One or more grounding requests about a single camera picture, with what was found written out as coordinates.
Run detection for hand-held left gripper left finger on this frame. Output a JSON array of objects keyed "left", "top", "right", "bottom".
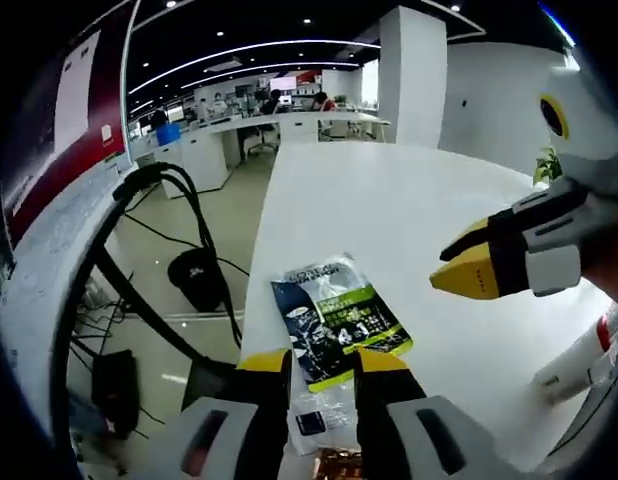
[{"left": 161, "top": 349, "right": 294, "bottom": 480}]

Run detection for potted green plant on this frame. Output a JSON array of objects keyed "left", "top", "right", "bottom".
[{"left": 532, "top": 146, "right": 564, "bottom": 187}]

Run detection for blue bin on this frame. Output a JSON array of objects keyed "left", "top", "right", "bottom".
[{"left": 156, "top": 123, "right": 183, "bottom": 148}]

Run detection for white office counter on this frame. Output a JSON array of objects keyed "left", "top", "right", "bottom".
[{"left": 131, "top": 110, "right": 390, "bottom": 199}]

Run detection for clear skincare sachet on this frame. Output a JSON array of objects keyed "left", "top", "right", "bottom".
[{"left": 287, "top": 379, "right": 361, "bottom": 457}]

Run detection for person's right hand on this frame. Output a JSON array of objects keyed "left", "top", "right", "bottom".
[{"left": 581, "top": 197, "right": 618, "bottom": 301}]

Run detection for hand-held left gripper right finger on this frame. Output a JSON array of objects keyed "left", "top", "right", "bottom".
[{"left": 353, "top": 348, "right": 523, "bottom": 480}]

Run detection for black box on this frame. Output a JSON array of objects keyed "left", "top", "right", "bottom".
[{"left": 91, "top": 349, "right": 140, "bottom": 441}]

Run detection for gold skincare sachet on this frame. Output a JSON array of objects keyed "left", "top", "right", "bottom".
[{"left": 316, "top": 446, "right": 366, "bottom": 480}]

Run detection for office chair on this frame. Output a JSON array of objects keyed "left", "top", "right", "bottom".
[{"left": 243, "top": 124, "right": 281, "bottom": 157}]

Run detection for green black skincare sachet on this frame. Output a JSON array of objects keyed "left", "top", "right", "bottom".
[{"left": 270, "top": 252, "right": 415, "bottom": 395}]

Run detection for black cable bundle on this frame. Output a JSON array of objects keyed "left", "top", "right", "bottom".
[{"left": 113, "top": 162, "right": 243, "bottom": 351}]

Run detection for black cables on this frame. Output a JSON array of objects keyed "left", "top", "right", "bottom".
[{"left": 1, "top": 152, "right": 245, "bottom": 451}]

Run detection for black bag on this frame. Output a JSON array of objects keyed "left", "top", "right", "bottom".
[{"left": 167, "top": 248, "right": 229, "bottom": 314}]

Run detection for red-screen monitor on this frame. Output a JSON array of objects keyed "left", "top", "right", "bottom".
[{"left": 0, "top": 0, "right": 141, "bottom": 247}]

